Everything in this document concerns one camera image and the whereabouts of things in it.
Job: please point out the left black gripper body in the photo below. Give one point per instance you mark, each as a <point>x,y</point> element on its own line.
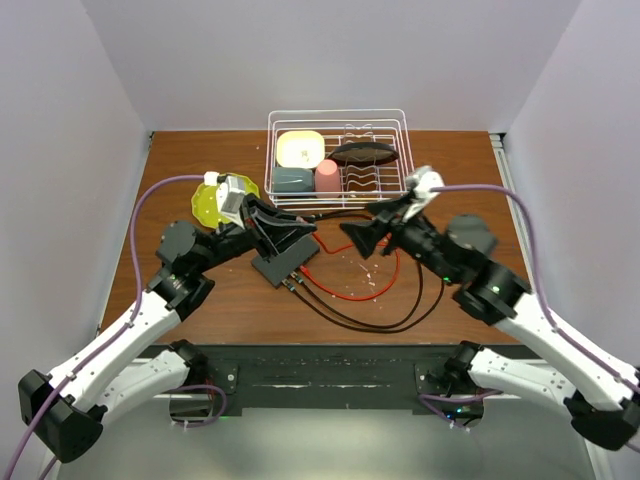
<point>234,241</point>

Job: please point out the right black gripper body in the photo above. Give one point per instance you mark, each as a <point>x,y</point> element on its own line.
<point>416,238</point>

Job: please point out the yellow square bowl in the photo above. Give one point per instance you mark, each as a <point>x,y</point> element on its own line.
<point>300,149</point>

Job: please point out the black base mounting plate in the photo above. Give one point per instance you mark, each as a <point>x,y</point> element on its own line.
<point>340,377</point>

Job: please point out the grey-blue cup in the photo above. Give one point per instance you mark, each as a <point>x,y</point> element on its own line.
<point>292,180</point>

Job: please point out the white wire dish rack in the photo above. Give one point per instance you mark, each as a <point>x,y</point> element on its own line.
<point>360,184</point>

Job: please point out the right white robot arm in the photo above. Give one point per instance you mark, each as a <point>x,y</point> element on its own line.
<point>598,392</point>

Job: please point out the black network switch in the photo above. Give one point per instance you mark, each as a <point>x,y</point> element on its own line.
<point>277,269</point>

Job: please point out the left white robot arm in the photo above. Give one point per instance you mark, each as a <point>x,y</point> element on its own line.
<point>61,407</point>

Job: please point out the dark brown oval plate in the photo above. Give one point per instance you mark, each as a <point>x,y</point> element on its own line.
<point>365,153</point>

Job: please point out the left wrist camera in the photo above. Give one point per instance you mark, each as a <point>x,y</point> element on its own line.
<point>230,193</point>

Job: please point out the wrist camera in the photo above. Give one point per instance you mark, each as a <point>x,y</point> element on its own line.
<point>230,193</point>
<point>423,184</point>

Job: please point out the pink plastic cup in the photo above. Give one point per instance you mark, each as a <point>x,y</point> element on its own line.
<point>327,180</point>

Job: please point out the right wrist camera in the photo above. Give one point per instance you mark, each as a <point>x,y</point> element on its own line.
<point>423,184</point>

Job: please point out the green scalloped plate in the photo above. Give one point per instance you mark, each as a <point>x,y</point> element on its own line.
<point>206,202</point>

